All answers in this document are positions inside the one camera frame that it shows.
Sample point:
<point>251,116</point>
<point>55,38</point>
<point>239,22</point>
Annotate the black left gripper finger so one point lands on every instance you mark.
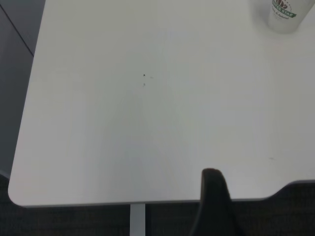
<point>215,206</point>

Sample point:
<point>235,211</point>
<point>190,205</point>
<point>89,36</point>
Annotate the white paper coffee cup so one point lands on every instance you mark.
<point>285,19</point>

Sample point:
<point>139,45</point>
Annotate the white table leg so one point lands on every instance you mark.
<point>137,221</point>

